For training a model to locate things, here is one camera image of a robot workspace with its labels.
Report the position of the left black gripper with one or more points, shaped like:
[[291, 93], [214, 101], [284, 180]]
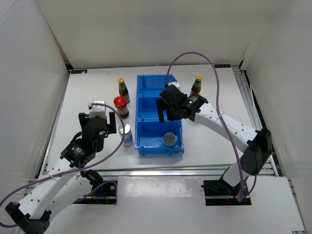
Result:
[[110, 128]]

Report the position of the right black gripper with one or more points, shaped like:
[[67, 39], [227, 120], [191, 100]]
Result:
[[161, 106]]

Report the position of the silver-cap white shaker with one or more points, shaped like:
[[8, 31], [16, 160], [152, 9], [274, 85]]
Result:
[[127, 134], [169, 139]]

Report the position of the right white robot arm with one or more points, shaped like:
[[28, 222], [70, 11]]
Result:
[[255, 145]]

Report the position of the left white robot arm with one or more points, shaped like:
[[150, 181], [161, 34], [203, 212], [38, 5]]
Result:
[[70, 180]]

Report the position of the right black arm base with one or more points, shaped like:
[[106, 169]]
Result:
[[219, 193]]

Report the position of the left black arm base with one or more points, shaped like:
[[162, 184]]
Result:
[[106, 194]]

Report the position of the left red-lid chili jar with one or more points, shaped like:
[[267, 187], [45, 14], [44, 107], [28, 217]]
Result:
[[120, 103]]

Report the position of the blue three-compartment plastic bin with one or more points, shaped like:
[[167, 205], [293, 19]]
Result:
[[149, 131]]

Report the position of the right yellow-cap sauce bottle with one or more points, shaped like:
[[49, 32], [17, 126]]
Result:
[[196, 87]]

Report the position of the yellow-cap sauce bottle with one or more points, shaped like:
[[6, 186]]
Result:
[[196, 87], [123, 91]]

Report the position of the left yellow-cap sauce bottle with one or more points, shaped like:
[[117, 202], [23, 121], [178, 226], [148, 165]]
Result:
[[123, 91]]

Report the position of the left black corner label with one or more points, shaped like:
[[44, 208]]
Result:
[[84, 71]]

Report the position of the black corner label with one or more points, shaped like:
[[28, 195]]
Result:
[[84, 71], [222, 66]]

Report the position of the right black corner label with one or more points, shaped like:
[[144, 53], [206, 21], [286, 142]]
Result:
[[222, 66]]

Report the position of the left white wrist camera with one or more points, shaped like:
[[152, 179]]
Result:
[[97, 110]]

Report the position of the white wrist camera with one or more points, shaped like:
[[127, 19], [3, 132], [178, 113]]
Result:
[[97, 110], [175, 83]]

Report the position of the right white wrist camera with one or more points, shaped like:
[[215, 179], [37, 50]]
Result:
[[175, 83]]

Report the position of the aluminium right rail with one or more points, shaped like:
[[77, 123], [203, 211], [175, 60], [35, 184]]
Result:
[[250, 104]]

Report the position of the aluminium rail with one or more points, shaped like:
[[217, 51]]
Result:
[[214, 171], [250, 104]]

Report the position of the aluminium front rail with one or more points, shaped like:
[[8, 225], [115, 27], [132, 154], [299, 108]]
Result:
[[214, 171]]

